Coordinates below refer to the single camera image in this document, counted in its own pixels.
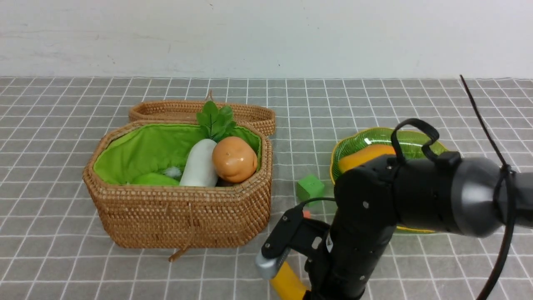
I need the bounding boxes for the green toy bitter gourd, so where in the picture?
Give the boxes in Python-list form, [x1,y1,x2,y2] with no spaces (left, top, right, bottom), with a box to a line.
[126,172,180,186]

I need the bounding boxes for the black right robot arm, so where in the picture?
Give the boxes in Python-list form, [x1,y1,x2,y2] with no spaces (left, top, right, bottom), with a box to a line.
[321,152,532,300]

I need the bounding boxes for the yellow toy banana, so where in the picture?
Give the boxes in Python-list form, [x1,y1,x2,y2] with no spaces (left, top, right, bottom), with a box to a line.
[270,262,308,300]

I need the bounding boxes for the woven wicker basket lid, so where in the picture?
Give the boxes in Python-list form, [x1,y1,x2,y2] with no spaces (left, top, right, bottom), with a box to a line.
[128,91,276,135]

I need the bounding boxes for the woven wicker basket green lining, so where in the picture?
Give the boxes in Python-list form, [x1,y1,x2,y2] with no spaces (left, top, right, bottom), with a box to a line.
[82,121,273,249]

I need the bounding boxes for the white toy radish green leaves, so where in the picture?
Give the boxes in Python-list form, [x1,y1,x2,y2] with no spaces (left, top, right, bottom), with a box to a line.
[179,100,237,187]

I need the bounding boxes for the orange toy mango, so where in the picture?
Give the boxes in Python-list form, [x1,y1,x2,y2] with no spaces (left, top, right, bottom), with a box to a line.
[338,144,396,173]

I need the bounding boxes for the green leaf-shaped glass plate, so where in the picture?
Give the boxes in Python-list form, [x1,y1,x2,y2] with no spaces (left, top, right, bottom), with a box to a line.
[329,127,429,217]

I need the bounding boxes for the brown toy potato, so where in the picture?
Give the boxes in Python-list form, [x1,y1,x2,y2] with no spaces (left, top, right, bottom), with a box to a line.
[212,136,258,184]

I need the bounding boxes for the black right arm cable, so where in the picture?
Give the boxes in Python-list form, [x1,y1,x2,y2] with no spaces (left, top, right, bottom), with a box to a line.
[389,75,517,300]

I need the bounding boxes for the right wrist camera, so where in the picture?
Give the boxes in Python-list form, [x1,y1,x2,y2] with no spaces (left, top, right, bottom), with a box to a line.
[255,204,330,280]

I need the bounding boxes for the grey checked tablecloth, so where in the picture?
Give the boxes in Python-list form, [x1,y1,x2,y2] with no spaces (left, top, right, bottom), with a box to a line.
[0,77,532,300]

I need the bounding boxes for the green foam cube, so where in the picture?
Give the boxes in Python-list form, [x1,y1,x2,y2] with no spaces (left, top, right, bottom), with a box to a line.
[295,174,325,204]

